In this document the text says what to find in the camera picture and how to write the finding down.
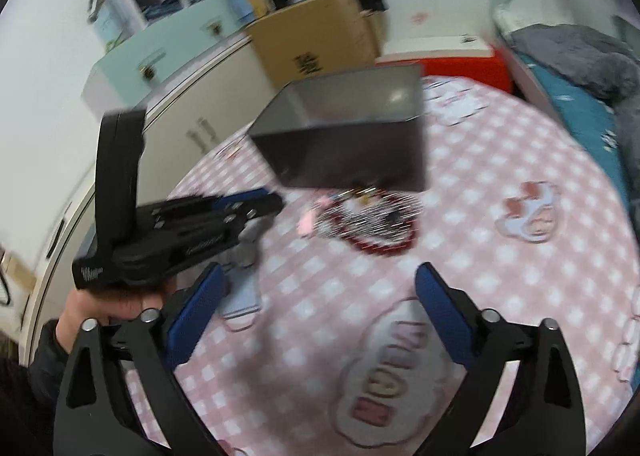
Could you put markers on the person's left forearm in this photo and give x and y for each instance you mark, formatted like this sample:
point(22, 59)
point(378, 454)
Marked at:
point(30, 386)

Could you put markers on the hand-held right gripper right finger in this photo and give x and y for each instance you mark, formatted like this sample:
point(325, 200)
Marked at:
point(445, 316)

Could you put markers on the grey metal box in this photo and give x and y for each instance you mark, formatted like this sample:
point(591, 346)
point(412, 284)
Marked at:
point(350, 151)

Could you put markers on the cream low cabinet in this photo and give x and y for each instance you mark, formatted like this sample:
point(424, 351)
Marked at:
point(170, 124)

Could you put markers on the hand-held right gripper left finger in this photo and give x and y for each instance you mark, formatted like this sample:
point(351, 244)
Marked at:
point(197, 316)

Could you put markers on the teal bed sheet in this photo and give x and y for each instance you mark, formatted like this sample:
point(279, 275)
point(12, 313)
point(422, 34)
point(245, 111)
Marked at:
point(570, 109)

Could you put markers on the grey duvet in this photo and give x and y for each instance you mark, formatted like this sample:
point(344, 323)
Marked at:
point(590, 61)

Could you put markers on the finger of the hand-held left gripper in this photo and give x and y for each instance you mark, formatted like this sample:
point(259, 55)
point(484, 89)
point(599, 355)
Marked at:
point(210, 206)
point(215, 236)

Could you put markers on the small black hair clip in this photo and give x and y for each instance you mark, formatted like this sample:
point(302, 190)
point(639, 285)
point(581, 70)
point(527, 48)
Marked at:
point(468, 38)

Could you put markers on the white board lid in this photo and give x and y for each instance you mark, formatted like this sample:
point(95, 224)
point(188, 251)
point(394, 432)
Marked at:
point(430, 44)

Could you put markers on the red storage box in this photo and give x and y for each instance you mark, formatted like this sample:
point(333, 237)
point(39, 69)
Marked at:
point(495, 71)

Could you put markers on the mint drawer unit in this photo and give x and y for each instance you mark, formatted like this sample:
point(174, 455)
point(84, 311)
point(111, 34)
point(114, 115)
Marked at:
point(165, 46)

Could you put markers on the mint storage box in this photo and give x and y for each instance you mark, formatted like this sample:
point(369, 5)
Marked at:
point(107, 21)

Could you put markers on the person's left hand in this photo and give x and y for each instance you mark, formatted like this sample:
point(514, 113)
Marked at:
point(115, 308)

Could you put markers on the pink checked bear tablecloth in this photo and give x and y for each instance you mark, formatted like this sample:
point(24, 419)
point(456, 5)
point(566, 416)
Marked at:
point(350, 296)

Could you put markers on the small green plant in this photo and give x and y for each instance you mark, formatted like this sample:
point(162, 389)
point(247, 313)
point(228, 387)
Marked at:
point(115, 40)

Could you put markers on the large cardboard box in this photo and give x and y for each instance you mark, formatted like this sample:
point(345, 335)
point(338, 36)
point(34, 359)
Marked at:
point(310, 36)

